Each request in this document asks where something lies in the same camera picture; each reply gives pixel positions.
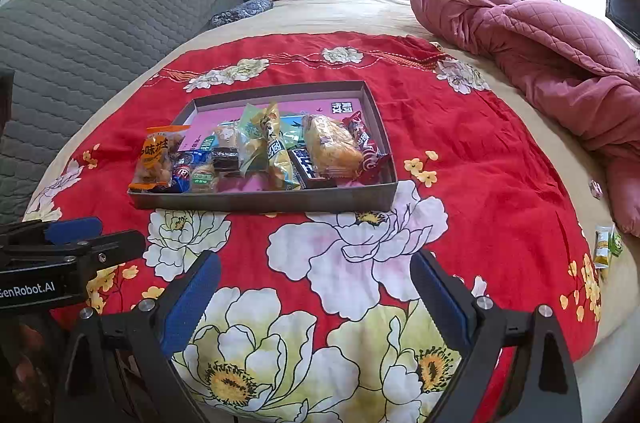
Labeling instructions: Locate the clear green snack packet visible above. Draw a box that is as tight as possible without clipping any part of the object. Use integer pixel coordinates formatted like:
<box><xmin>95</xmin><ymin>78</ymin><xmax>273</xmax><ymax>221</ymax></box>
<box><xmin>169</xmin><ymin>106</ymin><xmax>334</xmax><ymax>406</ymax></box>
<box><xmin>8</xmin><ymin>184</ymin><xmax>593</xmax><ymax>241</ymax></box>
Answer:
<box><xmin>236</xmin><ymin>102</ymin><xmax>273</xmax><ymax>176</ymax></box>

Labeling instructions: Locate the small cake packet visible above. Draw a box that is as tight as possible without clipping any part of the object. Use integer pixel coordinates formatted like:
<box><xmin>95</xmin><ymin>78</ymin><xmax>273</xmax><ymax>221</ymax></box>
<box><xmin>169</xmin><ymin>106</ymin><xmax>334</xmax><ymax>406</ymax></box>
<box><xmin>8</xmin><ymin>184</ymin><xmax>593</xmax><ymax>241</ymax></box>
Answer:
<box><xmin>212</xmin><ymin>124</ymin><xmax>240</xmax><ymax>150</ymax></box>

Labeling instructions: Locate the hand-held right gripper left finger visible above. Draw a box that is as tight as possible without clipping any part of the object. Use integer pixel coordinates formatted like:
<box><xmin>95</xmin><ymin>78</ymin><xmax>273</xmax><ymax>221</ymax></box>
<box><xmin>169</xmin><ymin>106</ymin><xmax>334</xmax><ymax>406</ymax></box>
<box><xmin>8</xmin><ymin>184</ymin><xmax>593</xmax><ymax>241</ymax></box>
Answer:
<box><xmin>52</xmin><ymin>249</ymin><xmax>223</xmax><ymax>423</ymax></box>

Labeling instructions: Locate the orange peanut packet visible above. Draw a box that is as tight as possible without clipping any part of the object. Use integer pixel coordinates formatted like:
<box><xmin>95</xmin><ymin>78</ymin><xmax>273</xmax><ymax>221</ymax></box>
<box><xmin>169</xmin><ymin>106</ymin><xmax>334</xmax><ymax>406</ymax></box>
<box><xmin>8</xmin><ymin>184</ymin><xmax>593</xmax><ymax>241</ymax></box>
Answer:
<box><xmin>129</xmin><ymin>126</ymin><xmax>191</xmax><ymax>194</ymax></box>

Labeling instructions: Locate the dark blue floral cloth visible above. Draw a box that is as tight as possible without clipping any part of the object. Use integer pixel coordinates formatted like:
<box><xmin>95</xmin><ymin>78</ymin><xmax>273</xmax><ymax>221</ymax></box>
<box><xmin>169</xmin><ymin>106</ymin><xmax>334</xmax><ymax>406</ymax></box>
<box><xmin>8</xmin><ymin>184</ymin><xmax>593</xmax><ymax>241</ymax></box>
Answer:
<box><xmin>209</xmin><ymin>0</ymin><xmax>275</xmax><ymax>29</ymax></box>

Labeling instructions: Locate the clear bread packet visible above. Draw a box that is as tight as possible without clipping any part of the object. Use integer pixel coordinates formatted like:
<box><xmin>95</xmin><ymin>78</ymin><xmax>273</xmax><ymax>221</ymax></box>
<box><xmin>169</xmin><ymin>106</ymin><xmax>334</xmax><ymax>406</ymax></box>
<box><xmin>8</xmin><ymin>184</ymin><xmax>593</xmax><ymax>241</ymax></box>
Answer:
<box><xmin>302</xmin><ymin>114</ymin><xmax>365</xmax><ymax>180</ymax></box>

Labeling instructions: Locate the black television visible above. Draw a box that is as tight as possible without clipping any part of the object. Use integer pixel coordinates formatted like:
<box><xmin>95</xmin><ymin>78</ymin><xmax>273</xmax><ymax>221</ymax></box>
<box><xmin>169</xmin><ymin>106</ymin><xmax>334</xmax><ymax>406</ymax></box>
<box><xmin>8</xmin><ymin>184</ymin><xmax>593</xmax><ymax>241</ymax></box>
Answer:
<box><xmin>605</xmin><ymin>0</ymin><xmax>640</xmax><ymax>44</ymax></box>

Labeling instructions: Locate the blue snack packet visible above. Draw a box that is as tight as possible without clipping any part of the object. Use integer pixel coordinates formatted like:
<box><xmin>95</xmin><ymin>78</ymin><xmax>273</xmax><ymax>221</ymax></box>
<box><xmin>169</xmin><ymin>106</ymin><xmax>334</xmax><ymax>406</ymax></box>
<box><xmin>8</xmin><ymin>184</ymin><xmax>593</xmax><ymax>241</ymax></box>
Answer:
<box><xmin>170</xmin><ymin>150</ymin><xmax>213</xmax><ymax>194</ymax></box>

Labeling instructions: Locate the grey cardboard box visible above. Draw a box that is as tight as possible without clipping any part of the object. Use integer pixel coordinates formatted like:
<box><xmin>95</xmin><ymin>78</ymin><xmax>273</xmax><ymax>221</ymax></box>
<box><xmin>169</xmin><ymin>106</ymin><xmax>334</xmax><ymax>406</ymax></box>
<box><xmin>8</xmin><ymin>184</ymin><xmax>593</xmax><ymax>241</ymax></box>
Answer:
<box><xmin>127</xmin><ymin>80</ymin><xmax>399</xmax><ymax>213</ymax></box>

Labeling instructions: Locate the small biscuit packet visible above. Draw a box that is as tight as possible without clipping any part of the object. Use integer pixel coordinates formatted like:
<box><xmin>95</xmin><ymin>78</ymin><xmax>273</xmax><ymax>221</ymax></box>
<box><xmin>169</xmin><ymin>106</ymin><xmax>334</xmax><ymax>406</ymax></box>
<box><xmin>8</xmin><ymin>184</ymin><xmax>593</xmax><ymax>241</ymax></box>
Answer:
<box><xmin>190</xmin><ymin>163</ymin><xmax>221</xmax><ymax>195</ymax></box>

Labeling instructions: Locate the small yellow green packet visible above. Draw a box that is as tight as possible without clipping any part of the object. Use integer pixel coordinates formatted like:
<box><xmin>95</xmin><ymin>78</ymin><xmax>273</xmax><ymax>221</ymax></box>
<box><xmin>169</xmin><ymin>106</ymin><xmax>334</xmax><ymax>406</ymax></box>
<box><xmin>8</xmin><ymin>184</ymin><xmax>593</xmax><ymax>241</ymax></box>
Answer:
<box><xmin>592</xmin><ymin>225</ymin><xmax>623</xmax><ymax>269</ymax></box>

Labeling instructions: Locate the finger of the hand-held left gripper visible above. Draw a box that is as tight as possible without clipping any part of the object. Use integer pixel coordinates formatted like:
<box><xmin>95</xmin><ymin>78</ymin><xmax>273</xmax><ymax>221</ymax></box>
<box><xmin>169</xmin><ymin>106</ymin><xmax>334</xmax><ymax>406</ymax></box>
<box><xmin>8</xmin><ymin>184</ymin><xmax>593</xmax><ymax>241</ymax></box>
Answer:
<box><xmin>0</xmin><ymin>230</ymin><xmax>147</xmax><ymax>274</ymax></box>
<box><xmin>0</xmin><ymin>217</ymin><xmax>103</xmax><ymax>247</ymax></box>

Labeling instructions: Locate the red floral blanket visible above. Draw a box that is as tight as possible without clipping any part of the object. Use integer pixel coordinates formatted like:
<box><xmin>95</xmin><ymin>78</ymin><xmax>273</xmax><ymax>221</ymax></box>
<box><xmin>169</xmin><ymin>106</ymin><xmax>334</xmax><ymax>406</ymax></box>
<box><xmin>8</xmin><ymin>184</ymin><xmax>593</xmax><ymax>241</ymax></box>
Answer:
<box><xmin>22</xmin><ymin>32</ymin><xmax>603</xmax><ymax>423</ymax></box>

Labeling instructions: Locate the brown chocolate bar packet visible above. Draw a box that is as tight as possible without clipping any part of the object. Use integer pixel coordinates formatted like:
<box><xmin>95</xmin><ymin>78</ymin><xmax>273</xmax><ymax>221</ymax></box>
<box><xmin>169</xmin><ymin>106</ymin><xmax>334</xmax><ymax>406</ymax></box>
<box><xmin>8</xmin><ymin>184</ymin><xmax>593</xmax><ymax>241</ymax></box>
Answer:
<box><xmin>289</xmin><ymin>146</ymin><xmax>338</xmax><ymax>190</ymax></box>

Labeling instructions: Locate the small black snack packet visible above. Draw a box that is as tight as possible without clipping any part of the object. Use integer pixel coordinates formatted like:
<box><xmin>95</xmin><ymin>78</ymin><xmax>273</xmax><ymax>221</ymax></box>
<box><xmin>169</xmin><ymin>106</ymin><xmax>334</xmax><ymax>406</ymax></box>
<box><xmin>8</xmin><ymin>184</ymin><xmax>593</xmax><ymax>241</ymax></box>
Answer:
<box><xmin>210</xmin><ymin>146</ymin><xmax>241</xmax><ymax>176</ymax></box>

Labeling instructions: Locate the pink quilt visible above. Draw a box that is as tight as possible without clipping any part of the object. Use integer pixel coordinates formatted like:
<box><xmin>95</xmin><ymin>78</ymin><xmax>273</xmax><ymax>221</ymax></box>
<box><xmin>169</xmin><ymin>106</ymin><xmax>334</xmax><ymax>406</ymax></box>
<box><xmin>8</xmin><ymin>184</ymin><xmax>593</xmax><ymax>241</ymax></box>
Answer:
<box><xmin>409</xmin><ymin>0</ymin><xmax>640</xmax><ymax>238</ymax></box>

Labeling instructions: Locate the green yellow snack packet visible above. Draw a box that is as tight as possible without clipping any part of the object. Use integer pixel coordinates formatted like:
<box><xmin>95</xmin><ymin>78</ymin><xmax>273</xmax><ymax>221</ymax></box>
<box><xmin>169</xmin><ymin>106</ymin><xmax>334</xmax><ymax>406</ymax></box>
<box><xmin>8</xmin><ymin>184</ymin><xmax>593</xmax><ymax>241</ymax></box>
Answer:
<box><xmin>260</xmin><ymin>103</ymin><xmax>303</xmax><ymax>192</ymax></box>

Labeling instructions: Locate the grey quilted headboard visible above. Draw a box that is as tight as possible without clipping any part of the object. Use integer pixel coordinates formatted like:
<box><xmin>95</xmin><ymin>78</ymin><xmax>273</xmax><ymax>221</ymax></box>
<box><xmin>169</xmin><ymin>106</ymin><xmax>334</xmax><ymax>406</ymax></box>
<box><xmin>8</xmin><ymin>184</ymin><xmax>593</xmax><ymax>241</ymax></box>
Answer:
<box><xmin>0</xmin><ymin>0</ymin><xmax>246</xmax><ymax>224</ymax></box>

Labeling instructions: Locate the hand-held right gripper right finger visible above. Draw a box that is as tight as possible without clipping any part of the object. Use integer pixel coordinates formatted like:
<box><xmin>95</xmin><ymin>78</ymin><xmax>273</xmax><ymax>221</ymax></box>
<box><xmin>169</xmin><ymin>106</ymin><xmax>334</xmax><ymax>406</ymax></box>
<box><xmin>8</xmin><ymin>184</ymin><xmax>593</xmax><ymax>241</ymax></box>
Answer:
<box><xmin>410</xmin><ymin>248</ymin><xmax>583</xmax><ymax>423</ymax></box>

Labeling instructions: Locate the red candy packet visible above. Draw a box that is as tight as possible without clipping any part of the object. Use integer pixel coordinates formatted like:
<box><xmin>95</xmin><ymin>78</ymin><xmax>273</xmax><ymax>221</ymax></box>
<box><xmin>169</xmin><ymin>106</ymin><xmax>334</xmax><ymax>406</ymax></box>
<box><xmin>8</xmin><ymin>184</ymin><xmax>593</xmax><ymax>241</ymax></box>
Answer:
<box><xmin>345</xmin><ymin>110</ymin><xmax>391</xmax><ymax>185</ymax></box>

